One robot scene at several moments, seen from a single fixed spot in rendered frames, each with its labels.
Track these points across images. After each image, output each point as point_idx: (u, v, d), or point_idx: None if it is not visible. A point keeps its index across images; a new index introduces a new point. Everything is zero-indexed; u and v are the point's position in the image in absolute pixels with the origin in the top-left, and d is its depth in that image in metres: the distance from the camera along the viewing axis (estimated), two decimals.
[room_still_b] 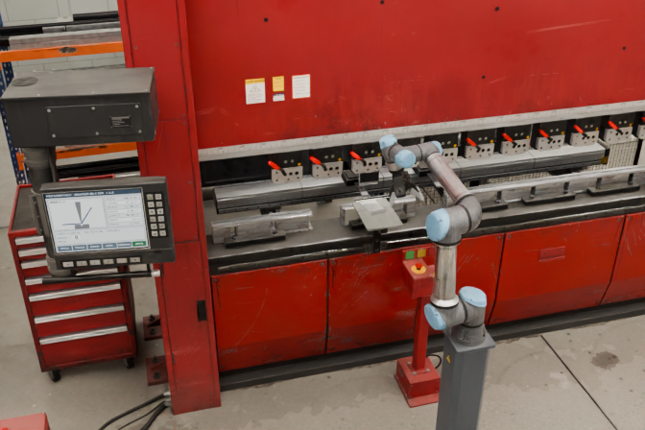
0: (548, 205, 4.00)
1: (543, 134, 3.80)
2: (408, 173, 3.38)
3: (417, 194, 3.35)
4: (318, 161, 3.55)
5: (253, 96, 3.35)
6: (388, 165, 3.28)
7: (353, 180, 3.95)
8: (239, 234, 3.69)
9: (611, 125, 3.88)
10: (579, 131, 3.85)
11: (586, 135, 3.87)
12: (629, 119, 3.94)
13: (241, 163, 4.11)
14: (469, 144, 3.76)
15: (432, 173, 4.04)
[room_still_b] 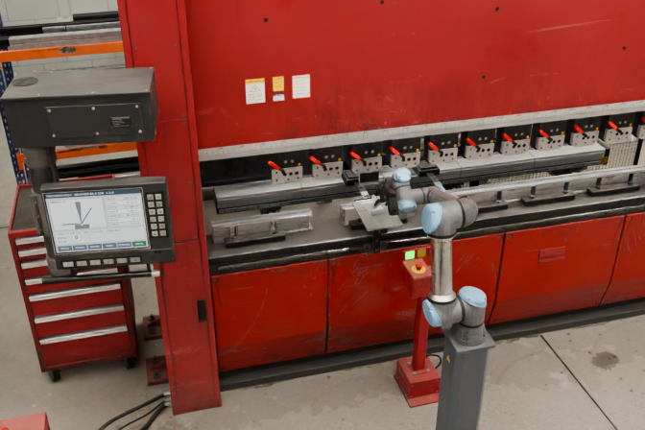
0: (548, 205, 4.00)
1: (543, 134, 3.80)
2: None
3: None
4: (318, 161, 3.55)
5: (253, 96, 3.35)
6: (392, 190, 3.44)
7: (353, 180, 3.95)
8: (239, 234, 3.69)
9: (611, 125, 3.88)
10: (579, 131, 3.85)
11: (586, 135, 3.87)
12: (629, 119, 3.94)
13: (241, 163, 4.11)
14: (469, 144, 3.76)
15: (432, 173, 4.05)
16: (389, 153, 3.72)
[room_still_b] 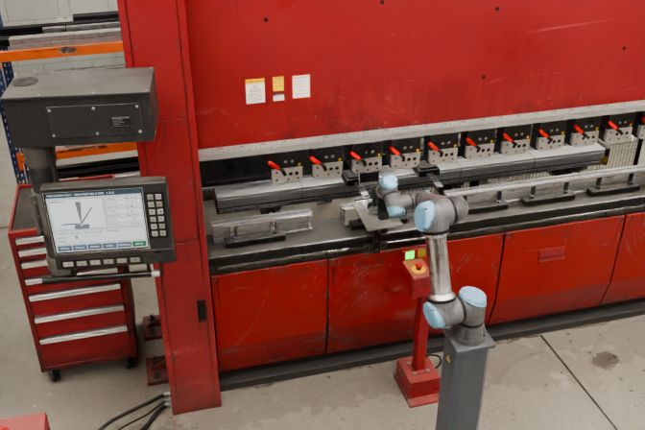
0: (548, 205, 4.00)
1: (543, 134, 3.80)
2: None
3: None
4: (318, 161, 3.55)
5: (253, 96, 3.35)
6: (379, 195, 3.49)
7: (353, 180, 3.95)
8: (239, 234, 3.69)
9: (611, 125, 3.88)
10: (579, 131, 3.85)
11: (586, 135, 3.87)
12: (629, 119, 3.94)
13: (241, 163, 4.11)
14: (469, 144, 3.76)
15: (432, 173, 4.05)
16: (389, 153, 3.72)
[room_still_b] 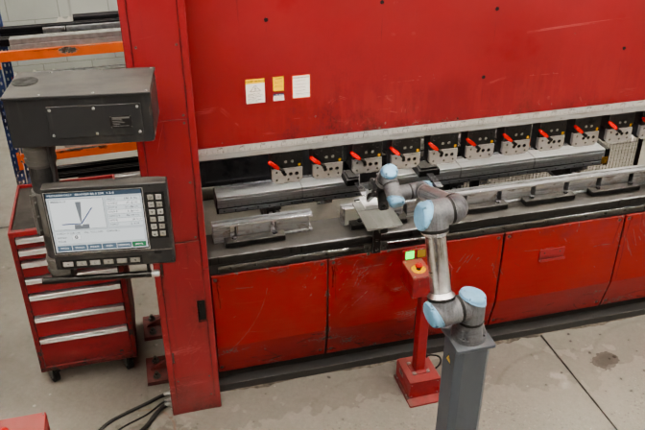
0: (548, 205, 4.00)
1: (543, 134, 3.80)
2: None
3: None
4: (318, 161, 3.55)
5: (253, 96, 3.35)
6: (380, 185, 3.49)
7: (353, 180, 3.95)
8: (239, 234, 3.69)
9: (611, 125, 3.88)
10: (579, 131, 3.85)
11: (586, 135, 3.87)
12: (629, 119, 3.94)
13: (241, 163, 4.11)
14: (469, 144, 3.76)
15: (432, 173, 4.05)
16: (389, 153, 3.72)
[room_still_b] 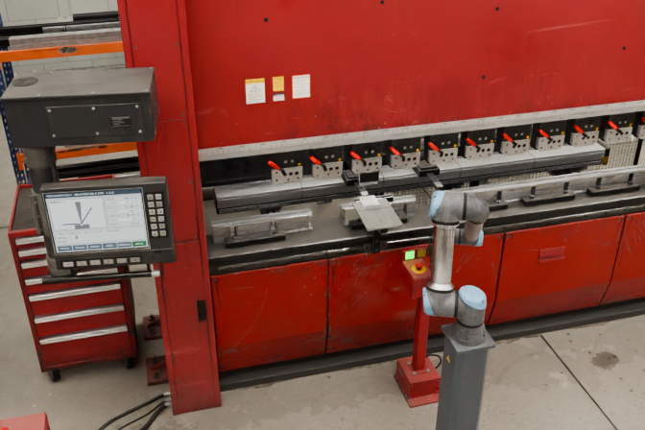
0: (548, 205, 4.00)
1: (543, 134, 3.80)
2: None
3: None
4: (318, 161, 3.55)
5: (253, 96, 3.35)
6: None
7: (353, 180, 3.95)
8: (239, 234, 3.69)
9: (611, 125, 3.88)
10: (579, 131, 3.85)
11: (586, 135, 3.87)
12: (629, 119, 3.94)
13: (241, 163, 4.11)
14: (469, 144, 3.76)
15: (432, 173, 4.05)
16: (389, 153, 3.72)
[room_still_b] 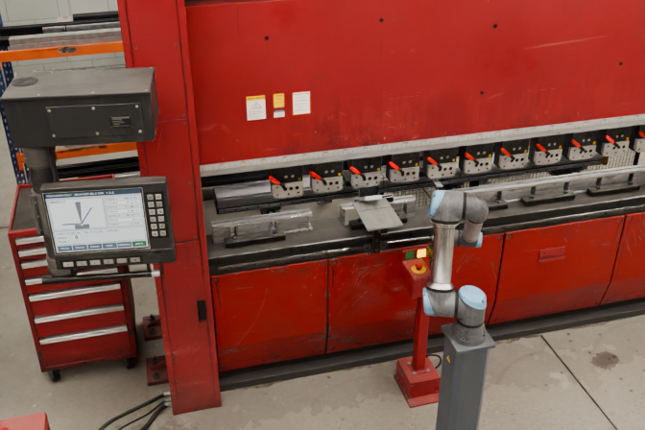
0: (548, 205, 4.00)
1: (541, 149, 3.84)
2: None
3: None
4: (318, 177, 3.59)
5: (254, 112, 3.39)
6: None
7: None
8: (239, 234, 3.69)
9: (609, 139, 3.92)
10: (576, 145, 3.89)
11: (584, 150, 3.91)
12: (626, 133, 3.98)
13: None
14: (467, 158, 3.80)
15: None
16: (388, 167, 3.76)
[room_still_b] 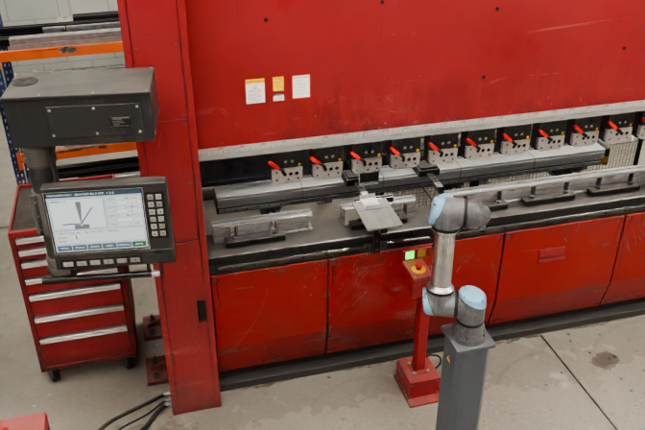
0: (548, 205, 4.00)
1: (543, 134, 3.80)
2: None
3: None
4: (318, 161, 3.55)
5: (253, 96, 3.35)
6: None
7: (353, 180, 3.95)
8: (239, 234, 3.69)
9: (611, 125, 3.88)
10: (579, 131, 3.85)
11: (586, 135, 3.87)
12: (629, 119, 3.94)
13: (241, 163, 4.11)
14: (469, 144, 3.76)
15: (432, 173, 4.05)
16: (389, 153, 3.72)
